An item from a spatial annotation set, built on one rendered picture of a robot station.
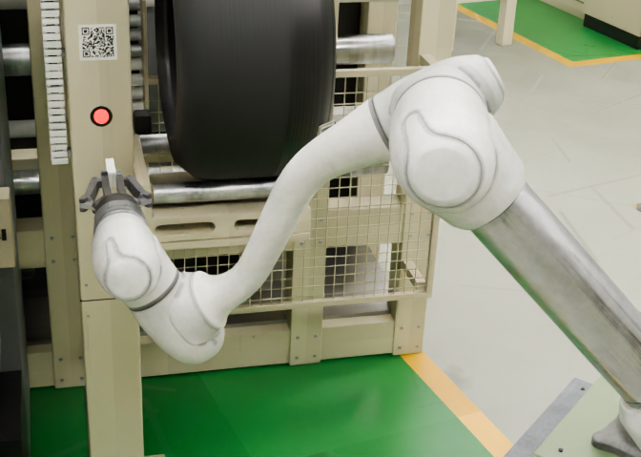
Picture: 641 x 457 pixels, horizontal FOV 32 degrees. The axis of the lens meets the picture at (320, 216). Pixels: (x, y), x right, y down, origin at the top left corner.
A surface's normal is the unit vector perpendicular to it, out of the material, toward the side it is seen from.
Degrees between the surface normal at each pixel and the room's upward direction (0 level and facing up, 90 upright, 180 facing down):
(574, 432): 1
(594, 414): 1
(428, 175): 85
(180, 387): 0
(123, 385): 90
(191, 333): 96
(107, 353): 90
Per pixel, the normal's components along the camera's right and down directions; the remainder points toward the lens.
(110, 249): -0.46, -0.63
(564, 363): 0.04, -0.90
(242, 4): 0.22, -0.06
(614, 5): -0.91, 0.15
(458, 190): -0.22, 0.31
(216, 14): -0.04, 0.02
